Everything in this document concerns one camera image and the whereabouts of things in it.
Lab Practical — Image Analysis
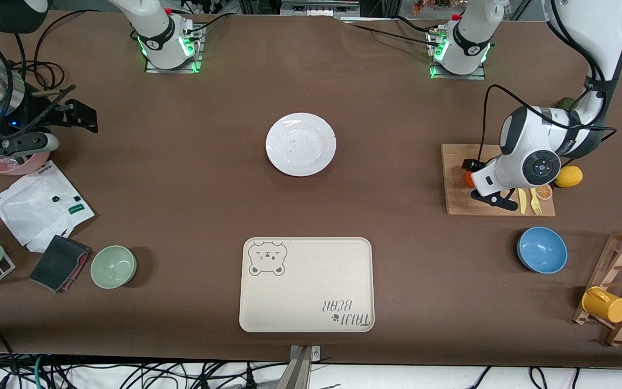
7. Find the white round plate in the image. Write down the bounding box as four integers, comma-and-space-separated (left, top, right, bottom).
266, 112, 337, 177

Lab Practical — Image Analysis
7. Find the wooden cutting board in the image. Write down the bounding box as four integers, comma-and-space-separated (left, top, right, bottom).
441, 143, 556, 217

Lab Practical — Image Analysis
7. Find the pink bowl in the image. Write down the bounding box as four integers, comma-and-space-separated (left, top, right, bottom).
0, 151, 51, 176

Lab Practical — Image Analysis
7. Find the blue bowl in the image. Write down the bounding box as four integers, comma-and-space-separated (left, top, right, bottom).
517, 226, 568, 274

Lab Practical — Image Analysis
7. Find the yellow lemon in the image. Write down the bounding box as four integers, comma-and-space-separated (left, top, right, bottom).
554, 165, 583, 189

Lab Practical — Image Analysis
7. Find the white plastic bag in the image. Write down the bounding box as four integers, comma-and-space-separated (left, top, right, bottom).
0, 160, 96, 253

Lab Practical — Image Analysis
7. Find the folded grey cloth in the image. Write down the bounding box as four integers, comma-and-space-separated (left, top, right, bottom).
30, 234, 91, 294

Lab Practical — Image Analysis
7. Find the pale green bowl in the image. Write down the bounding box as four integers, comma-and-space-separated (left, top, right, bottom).
90, 245, 137, 290

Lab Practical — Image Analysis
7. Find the yellow mug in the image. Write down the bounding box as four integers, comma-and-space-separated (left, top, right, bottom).
582, 286, 622, 324

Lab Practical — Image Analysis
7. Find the cream tray with bear print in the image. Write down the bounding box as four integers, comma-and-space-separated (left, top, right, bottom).
239, 237, 375, 333

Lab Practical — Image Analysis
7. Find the metal table clamp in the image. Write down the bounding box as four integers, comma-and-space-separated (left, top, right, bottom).
276, 345, 321, 389

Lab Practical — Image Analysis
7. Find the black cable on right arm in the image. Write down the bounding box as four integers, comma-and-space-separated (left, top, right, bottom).
0, 10, 101, 138

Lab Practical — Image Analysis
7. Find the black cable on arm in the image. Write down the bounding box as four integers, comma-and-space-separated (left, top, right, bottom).
483, 84, 618, 163
0, 10, 101, 138

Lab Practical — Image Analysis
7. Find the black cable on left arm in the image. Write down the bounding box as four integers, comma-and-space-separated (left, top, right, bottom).
483, 84, 618, 163

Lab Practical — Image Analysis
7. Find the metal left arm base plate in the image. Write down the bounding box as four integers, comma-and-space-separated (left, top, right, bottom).
428, 30, 487, 81

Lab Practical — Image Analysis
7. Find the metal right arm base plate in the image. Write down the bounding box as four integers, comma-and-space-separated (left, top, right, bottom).
145, 24, 204, 74

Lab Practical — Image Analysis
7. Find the black cable across table edge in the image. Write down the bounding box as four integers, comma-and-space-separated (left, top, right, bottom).
341, 16, 441, 48

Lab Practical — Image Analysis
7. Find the teal cable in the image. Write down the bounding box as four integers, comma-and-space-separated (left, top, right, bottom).
32, 354, 48, 389

